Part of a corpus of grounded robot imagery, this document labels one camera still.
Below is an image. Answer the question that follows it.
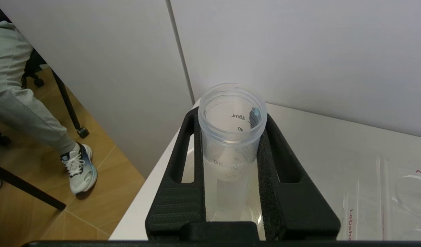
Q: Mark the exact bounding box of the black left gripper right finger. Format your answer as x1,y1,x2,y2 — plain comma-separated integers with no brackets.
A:
256,113,341,241

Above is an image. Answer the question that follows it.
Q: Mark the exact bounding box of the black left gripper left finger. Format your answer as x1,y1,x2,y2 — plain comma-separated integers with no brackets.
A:
145,107,207,241

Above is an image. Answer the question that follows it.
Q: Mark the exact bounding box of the test tube with blue pigment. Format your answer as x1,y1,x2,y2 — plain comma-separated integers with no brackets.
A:
198,82,268,222

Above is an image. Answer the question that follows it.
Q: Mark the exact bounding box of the clear acrylic test tube rack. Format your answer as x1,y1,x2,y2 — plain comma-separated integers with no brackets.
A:
337,156,421,241

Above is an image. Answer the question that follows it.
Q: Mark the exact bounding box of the blue white paper cup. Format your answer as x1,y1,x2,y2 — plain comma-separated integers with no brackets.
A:
181,147,266,241

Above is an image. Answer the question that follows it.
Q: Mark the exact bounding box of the black wheeled stand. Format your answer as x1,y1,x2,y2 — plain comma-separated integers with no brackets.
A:
0,51,90,147

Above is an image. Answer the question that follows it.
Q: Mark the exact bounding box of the black metal bar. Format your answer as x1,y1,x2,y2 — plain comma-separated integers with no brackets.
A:
0,161,67,212

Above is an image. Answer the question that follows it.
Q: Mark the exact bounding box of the grey fabric object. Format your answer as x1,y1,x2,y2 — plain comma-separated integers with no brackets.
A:
0,21,78,155

